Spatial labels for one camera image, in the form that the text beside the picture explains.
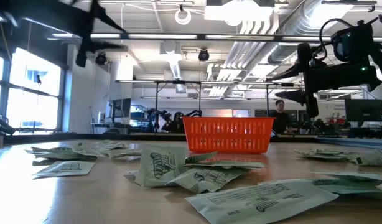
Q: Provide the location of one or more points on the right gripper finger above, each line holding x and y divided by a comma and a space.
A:
290, 73
295, 96

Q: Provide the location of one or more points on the black computer monitor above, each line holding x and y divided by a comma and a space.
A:
363, 110

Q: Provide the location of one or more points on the small dark window object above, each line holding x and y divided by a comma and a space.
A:
38, 79

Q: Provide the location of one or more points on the small grey post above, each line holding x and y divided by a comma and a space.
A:
0, 141

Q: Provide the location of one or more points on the crumpled stevia sweetener packet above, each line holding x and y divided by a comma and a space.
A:
206, 180

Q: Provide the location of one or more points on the overhead light bar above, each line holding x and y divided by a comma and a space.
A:
163, 36

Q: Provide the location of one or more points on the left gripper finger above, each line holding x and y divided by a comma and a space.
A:
108, 18
105, 46

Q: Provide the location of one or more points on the blue table edge mat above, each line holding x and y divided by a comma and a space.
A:
359, 143

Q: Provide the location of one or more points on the black round ceiling fixture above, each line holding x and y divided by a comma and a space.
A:
203, 55
100, 58

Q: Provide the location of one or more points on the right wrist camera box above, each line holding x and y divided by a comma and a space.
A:
352, 43

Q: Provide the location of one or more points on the red bin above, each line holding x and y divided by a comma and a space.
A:
337, 120

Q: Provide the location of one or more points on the orange plastic slotted basket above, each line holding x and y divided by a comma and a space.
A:
228, 137

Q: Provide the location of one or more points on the white ceiling light panel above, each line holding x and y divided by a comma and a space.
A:
237, 14

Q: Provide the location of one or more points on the standing person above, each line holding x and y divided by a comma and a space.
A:
280, 121

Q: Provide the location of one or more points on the computer monitor on stand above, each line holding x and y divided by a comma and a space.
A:
122, 107

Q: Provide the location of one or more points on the black metal rig frame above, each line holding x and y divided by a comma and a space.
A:
178, 82

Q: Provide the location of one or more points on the silver ventilation duct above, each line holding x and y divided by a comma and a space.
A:
300, 25

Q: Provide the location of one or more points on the black slanted bar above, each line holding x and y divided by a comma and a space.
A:
2, 125

